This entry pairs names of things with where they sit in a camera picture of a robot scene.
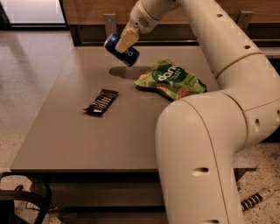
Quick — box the right metal bracket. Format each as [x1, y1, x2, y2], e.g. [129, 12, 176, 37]
[237, 10, 253, 32]

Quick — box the blue pepsi can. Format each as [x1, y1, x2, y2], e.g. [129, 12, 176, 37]
[104, 33, 140, 67]

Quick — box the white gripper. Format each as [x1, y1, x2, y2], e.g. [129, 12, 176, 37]
[115, 0, 164, 53]

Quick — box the metal bracket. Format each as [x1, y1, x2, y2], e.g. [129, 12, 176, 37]
[103, 13, 117, 37]
[237, 10, 253, 32]

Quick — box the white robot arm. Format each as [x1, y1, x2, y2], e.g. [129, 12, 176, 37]
[117, 0, 280, 224]

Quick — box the black chair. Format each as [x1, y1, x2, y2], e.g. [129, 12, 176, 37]
[0, 176, 52, 224]

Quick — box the left metal bracket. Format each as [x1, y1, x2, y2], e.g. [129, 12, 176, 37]
[103, 13, 117, 37]

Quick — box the black candy bar wrapper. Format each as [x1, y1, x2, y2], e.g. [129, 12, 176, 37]
[85, 88, 118, 116]

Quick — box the grey table drawer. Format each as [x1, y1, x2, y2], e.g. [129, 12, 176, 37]
[48, 183, 164, 207]

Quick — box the white power strip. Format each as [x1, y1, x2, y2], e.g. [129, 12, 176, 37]
[241, 188, 275, 212]

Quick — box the green snack bag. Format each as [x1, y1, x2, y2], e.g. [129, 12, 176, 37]
[135, 59, 207, 102]

